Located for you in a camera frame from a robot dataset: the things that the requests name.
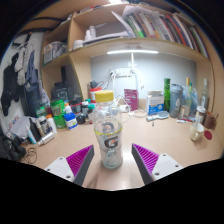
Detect clear drink bottle yellow cap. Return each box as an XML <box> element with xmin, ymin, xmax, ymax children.
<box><xmin>92</xmin><ymin>89</ymin><xmax>124</xmax><ymax>170</ymax></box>

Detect white cable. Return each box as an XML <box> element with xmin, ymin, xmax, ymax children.
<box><xmin>109</xmin><ymin>53</ymin><xmax>148</xmax><ymax>118</ymax></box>

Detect brown mug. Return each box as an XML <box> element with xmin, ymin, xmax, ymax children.
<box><xmin>203</xmin><ymin>110</ymin><xmax>220</xmax><ymax>130</ymax></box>

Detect tall clear glass bottle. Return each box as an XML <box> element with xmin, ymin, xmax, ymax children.
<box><xmin>199</xmin><ymin>78</ymin><xmax>211</xmax><ymax>111</ymax></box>

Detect black bottle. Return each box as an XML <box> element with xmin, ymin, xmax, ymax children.
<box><xmin>28</xmin><ymin>117</ymin><xmax>42</xmax><ymax>143</ymax></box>

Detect black box device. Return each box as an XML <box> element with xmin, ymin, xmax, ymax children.
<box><xmin>51</xmin><ymin>83</ymin><xmax>73</xmax><ymax>104</ymax></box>

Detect light blue hairbrush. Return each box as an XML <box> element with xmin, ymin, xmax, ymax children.
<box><xmin>145</xmin><ymin>110</ymin><xmax>170</xmax><ymax>123</ymax></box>

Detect black bag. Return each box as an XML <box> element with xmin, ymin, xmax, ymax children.
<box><xmin>0</xmin><ymin>126</ymin><xmax>27</xmax><ymax>161</ymax></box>

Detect green bottle green cap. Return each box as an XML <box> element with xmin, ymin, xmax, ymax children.
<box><xmin>188</xmin><ymin>81</ymin><xmax>198</xmax><ymax>116</ymax></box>

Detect green plastic container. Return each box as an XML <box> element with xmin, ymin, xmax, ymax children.
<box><xmin>50</xmin><ymin>99</ymin><xmax>67</xmax><ymax>130</ymax></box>

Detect white strip lamp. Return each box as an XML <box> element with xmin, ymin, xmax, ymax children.
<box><xmin>106</xmin><ymin>49</ymin><xmax>160</xmax><ymax>56</ymax></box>

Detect coiled thin black cable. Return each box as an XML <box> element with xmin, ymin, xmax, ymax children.
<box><xmin>23</xmin><ymin>146</ymin><xmax>39</xmax><ymax>165</ymax></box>

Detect white cup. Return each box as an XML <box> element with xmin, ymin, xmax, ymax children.
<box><xmin>189</xmin><ymin>121</ymin><xmax>205</xmax><ymax>142</ymax></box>

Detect pink pouch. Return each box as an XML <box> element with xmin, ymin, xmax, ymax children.
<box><xmin>123</xmin><ymin>88</ymin><xmax>140</xmax><ymax>112</ymax></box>

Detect brown jar white lid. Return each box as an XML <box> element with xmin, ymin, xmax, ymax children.
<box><xmin>194</xmin><ymin>105</ymin><xmax>207</xmax><ymax>125</ymax></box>

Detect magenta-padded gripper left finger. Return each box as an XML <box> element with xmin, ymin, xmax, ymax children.
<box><xmin>44</xmin><ymin>144</ymin><xmax>95</xmax><ymax>187</ymax></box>

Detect pale-handled spoon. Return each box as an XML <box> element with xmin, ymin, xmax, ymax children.
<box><xmin>194</xmin><ymin>114</ymin><xmax>203</xmax><ymax>130</ymax></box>

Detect wooden shelf unit with books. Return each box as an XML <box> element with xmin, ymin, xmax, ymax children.
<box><xmin>40</xmin><ymin>0</ymin><xmax>217</xmax><ymax>89</ymax></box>

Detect silver can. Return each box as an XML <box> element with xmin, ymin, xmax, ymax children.
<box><xmin>37</xmin><ymin>131</ymin><xmax>56</xmax><ymax>147</ymax></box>

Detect grey shaker bottle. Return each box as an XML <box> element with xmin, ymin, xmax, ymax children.
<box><xmin>169</xmin><ymin>83</ymin><xmax>184</xmax><ymax>119</ymax></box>

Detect white tube blue print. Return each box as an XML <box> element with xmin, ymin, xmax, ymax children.
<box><xmin>24</xmin><ymin>124</ymin><xmax>37</xmax><ymax>145</ymax></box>

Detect white and blue box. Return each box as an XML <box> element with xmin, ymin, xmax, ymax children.
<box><xmin>145</xmin><ymin>90</ymin><xmax>165</xmax><ymax>116</ymax></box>

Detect hanging dark clothes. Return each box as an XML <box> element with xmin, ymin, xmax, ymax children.
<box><xmin>0</xmin><ymin>33</ymin><xmax>45</xmax><ymax>118</ymax></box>

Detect green glass bottle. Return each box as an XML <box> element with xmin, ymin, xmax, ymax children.
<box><xmin>163</xmin><ymin>77</ymin><xmax>172</xmax><ymax>113</ymax></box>

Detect black round case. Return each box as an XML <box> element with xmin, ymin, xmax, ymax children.
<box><xmin>75</xmin><ymin>113</ymin><xmax>87</xmax><ymax>125</ymax></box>

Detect white wall power strip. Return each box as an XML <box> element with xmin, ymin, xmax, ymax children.
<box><xmin>111</xmin><ymin>68</ymin><xmax>132</xmax><ymax>78</ymax></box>

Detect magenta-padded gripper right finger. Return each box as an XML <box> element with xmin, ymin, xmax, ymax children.
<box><xmin>130</xmin><ymin>143</ymin><xmax>185</xmax><ymax>185</ymax></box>

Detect flat round red coaster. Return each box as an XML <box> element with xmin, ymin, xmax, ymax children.
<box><xmin>203</xmin><ymin>129</ymin><xmax>213</xmax><ymax>141</ymax></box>

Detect white bottle blue label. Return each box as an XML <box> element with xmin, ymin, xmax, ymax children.
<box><xmin>63</xmin><ymin>103</ymin><xmax>79</xmax><ymax>130</ymax></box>

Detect white bottle orange cap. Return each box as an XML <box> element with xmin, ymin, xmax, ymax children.
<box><xmin>46</xmin><ymin>114</ymin><xmax>58</xmax><ymax>135</ymax></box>

